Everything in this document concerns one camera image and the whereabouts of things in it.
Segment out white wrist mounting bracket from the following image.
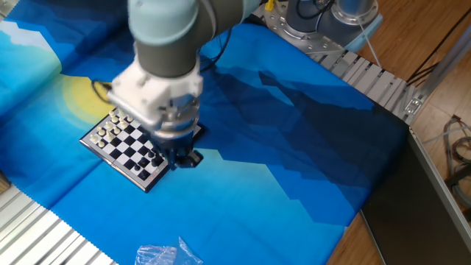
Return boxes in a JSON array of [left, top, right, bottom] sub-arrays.
[[106, 60, 204, 130]]

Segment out black and white chessboard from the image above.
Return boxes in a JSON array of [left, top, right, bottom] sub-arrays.
[[79, 106, 205, 194]]

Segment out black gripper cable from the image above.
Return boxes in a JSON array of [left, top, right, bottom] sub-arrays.
[[90, 27, 233, 105]]

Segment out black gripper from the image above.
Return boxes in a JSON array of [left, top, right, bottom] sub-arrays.
[[156, 130, 205, 171]]

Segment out white zip tie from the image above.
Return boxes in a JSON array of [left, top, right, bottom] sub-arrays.
[[357, 16, 383, 67]]

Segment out clear plastic zip bag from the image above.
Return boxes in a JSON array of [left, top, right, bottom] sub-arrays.
[[134, 236, 204, 265]]

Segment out blue landscape print cloth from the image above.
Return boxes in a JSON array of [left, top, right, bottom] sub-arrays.
[[0, 0, 409, 265]]

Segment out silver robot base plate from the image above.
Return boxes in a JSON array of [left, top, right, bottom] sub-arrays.
[[263, 0, 345, 56]]

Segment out aluminium frame beam with bracket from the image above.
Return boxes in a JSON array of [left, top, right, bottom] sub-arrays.
[[403, 32, 471, 117]]

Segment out grey cable bundle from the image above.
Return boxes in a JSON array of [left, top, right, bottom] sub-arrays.
[[442, 114, 471, 209]]

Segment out dark panel with aluminium edge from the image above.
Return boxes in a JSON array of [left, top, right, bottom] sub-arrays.
[[359, 127, 471, 265]]

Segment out silver wrist flange coupling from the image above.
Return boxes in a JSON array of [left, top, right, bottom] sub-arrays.
[[154, 94, 202, 140]]

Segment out black floor cables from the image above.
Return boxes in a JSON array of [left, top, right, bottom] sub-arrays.
[[406, 7, 471, 86]]

